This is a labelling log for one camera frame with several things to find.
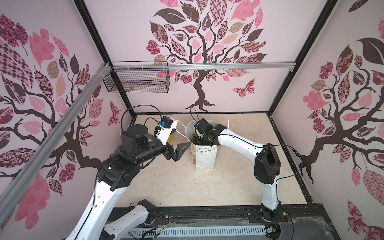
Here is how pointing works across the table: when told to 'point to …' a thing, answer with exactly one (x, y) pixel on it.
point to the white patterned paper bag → (204, 156)
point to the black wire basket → (138, 77)
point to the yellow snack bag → (170, 138)
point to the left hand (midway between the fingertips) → (181, 139)
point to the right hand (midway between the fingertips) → (199, 142)
